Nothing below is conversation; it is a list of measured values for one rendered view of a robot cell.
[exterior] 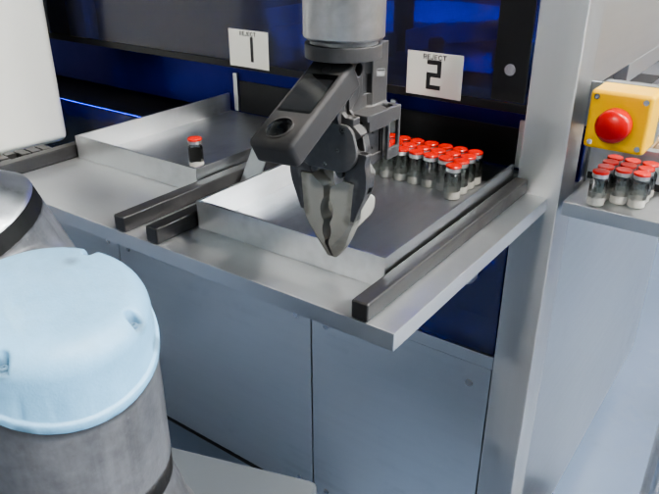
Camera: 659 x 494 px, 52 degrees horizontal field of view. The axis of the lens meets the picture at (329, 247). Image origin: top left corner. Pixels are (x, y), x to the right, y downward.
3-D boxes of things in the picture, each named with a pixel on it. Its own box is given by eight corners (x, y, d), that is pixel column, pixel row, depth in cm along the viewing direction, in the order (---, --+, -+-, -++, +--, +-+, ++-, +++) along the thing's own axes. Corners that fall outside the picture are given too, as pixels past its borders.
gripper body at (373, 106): (401, 161, 69) (407, 38, 64) (354, 185, 63) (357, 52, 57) (339, 148, 73) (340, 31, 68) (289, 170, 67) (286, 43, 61)
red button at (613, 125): (598, 134, 84) (604, 102, 82) (633, 140, 82) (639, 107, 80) (589, 142, 81) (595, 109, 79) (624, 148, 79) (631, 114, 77)
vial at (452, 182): (447, 193, 91) (449, 161, 89) (462, 196, 90) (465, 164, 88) (439, 198, 90) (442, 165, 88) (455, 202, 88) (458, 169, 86)
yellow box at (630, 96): (598, 132, 90) (608, 77, 87) (656, 142, 86) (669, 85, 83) (581, 147, 84) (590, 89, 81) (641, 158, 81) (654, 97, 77)
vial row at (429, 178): (358, 166, 101) (358, 136, 99) (469, 191, 92) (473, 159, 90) (349, 170, 99) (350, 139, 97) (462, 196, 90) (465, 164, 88)
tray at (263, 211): (353, 154, 107) (353, 132, 105) (511, 188, 93) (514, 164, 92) (198, 227, 82) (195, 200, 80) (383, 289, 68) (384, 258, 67)
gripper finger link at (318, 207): (358, 239, 74) (360, 158, 70) (327, 260, 69) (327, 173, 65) (334, 232, 75) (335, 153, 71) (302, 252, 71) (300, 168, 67)
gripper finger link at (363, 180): (373, 222, 66) (377, 133, 62) (365, 226, 65) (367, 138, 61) (333, 211, 68) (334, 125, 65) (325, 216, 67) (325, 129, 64)
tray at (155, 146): (228, 111, 130) (228, 92, 129) (340, 133, 117) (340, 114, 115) (78, 157, 105) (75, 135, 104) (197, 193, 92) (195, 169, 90)
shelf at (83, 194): (211, 117, 134) (210, 107, 133) (565, 193, 97) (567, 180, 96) (-24, 189, 99) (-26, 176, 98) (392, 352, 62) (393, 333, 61)
